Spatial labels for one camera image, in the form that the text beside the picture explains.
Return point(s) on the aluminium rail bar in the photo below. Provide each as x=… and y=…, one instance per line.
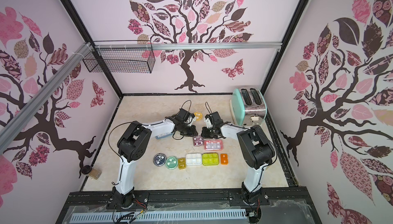
x=186, y=46

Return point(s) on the black wire basket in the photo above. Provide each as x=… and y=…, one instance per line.
x=123, y=56

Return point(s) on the navy round pillbox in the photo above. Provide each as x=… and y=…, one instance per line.
x=159, y=159

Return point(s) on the left aluminium rail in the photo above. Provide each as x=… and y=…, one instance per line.
x=14, y=127

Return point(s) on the yellow round pillbox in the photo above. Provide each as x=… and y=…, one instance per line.
x=198, y=116

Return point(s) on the teal rectangular pillbox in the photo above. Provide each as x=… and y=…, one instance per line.
x=164, y=135

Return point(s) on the brown lidded jar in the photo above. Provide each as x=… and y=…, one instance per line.
x=91, y=172

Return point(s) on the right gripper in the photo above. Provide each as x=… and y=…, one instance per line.
x=209, y=132

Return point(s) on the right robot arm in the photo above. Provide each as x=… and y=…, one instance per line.
x=257, y=150

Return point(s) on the magenta small pillbox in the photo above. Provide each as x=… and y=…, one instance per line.
x=198, y=141

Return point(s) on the lime green square pillbox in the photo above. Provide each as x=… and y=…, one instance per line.
x=210, y=159

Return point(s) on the white square pillbox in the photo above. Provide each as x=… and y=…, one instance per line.
x=193, y=159

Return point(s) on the pink rectangular pillbox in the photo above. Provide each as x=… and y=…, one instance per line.
x=213, y=145

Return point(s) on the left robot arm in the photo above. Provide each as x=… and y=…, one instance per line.
x=133, y=144

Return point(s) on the yellow small pillbox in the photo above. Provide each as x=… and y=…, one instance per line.
x=181, y=163

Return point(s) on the white cable duct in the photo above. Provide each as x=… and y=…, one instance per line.
x=158, y=216

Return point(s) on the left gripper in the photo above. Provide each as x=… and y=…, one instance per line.
x=193, y=133

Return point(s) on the orange two-cell pillbox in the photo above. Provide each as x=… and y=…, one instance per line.
x=224, y=159

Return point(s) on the green round pillbox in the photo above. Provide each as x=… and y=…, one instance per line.
x=171, y=162

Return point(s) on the mint green toaster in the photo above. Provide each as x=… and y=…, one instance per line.
x=248, y=107

